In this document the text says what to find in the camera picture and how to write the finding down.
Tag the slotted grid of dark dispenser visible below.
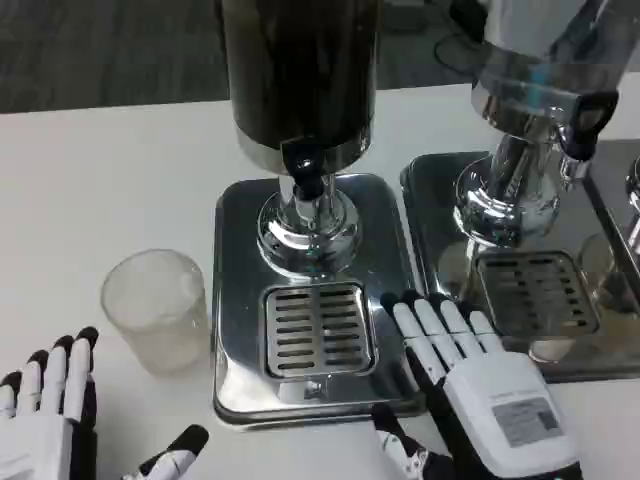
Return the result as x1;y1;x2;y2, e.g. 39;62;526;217
261;281;379;382

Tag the black cable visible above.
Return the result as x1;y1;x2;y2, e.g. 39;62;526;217
432;19;489;71

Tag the dark tank drink dispenser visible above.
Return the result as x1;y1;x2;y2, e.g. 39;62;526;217
218;0;379;277

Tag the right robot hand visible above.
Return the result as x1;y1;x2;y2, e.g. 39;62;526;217
370;289;585;480

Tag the steel base of dark dispenser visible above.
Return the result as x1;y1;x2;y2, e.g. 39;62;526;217
211;172;427;427

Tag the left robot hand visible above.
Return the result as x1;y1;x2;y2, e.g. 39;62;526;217
0;326;210;480

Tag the clear ribbed glass cup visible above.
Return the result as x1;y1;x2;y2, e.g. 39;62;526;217
100;248;212;379

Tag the slotted grid of steel dispenser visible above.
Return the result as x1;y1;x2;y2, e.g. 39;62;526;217
473;249;601;340

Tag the steel tank drink dispenser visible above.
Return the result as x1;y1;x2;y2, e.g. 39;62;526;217
452;0;640;249

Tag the black tap of steel dispenser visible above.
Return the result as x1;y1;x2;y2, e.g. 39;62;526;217
558;91;622;162

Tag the black tap of dark dispenser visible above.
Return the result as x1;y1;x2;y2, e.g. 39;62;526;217
281;140;327;199

